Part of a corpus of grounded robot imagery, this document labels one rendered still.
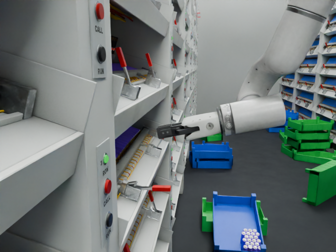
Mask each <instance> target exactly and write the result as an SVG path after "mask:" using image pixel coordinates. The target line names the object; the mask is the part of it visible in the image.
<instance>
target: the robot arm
mask: <svg viewBox="0 0 336 252"><path fill-rule="evenodd" d="M335 2H336V0H290V1H289V3H288V5H287V7H286V9H285V11H284V13H283V15H282V18H281V20H280V22H279V24H278V26H277V28H276V30H275V33H274V35H273V37H272V39H271V41H270V44H269V46H268V48H267V50H266V51H265V53H264V54H263V55H262V56H261V57H260V58H259V59H258V60H257V61H256V62H255V63H254V64H253V65H252V67H251V68H250V70H249V71H248V73H247V75H246V77H245V79H244V81H243V84H242V86H241V88H240V90H239V93H238V95H237V98H236V102H232V103H227V104H222V105H220V109H219V108H218V107H216V112H209V113H204V114H198V115H193V116H189V117H186V118H184V119H183V121H182V122H177V123H173V124H165V125H160V126H158V127H157V128H156V131H157V135H158V138H159V139H164V138H169V137H174V136H180V135H185V136H184V140H186V141H190V140H194V139H199V138H203V137H208V136H212V135H215V134H218V133H221V135H223V132H225V135H226V136H229V135H234V134H240V133H245V132H251V131H256V130H262V129H268V128H273V127H279V126H283V125H284V124H285V123H286V109H285V105H284V102H283V100H282V98H281V96H280V95H279V94H273V95H268V93H269V91H270V90H271V88H272V87H273V85H274V84H275V83H276V82H277V80H278V79H280V78H281V77H282V76H284V75H289V74H292V73H294V72H295V71H296V70H297V69H298V68H299V67H300V65H301V64H302V62H303V61H304V59H305V57H306V55H307V53H308V52H309V50H310V48H311V46H312V44H313V43H314V41H315V39H316V37H317V35H318V34H319V32H320V30H321V28H322V26H323V25H324V23H325V21H326V19H327V17H328V15H329V14H330V12H331V10H332V8H333V6H334V4H335ZM267 95H268V96H267Z"/></svg>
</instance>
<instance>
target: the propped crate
mask: <svg viewBox="0 0 336 252"><path fill-rule="evenodd" d="M212 214H213V252H258V251H245V250H241V247H242V244H241V243H240V242H241V235H242V232H243V231H244V229H247V230H248V229H252V230H253V229H256V230H257V233H259V234H260V236H259V239H260V240H261V244H260V252H266V245H265V244H264V240H263V234H262V229H261V224H260V219H259V213H258V208H257V203H256V194H255V193H252V194H251V197H244V196H224V195H218V192H217V191H213V199H212Z"/></svg>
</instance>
